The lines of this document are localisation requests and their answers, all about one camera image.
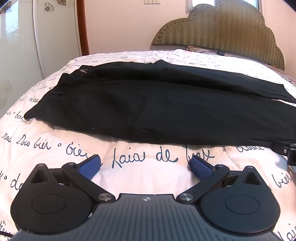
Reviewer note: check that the window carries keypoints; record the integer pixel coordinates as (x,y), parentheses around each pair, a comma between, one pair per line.
(203,2)

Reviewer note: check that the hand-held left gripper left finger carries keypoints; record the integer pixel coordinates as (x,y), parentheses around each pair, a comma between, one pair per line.
(90,166)

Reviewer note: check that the white script-printed blanket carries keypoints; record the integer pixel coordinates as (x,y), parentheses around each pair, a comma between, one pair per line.
(143,169)

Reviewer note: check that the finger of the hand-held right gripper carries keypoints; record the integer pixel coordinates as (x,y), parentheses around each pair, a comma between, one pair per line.
(291,158)
(281,147)

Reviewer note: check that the white wardrobe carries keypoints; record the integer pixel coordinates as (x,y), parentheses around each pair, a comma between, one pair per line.
(25,46)

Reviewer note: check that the olive padded headboard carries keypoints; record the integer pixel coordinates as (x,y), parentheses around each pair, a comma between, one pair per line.
(219,25)

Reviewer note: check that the patterned pillow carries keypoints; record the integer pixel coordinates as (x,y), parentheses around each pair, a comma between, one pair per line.
(198,49)

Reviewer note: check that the black pants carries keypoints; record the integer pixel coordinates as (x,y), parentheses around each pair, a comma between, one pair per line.
(150,104)

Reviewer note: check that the brown wooden trim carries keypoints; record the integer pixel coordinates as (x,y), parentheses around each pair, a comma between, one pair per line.
(83,27)

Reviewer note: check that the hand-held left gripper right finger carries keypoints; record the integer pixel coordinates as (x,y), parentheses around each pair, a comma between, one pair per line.
(200,168)

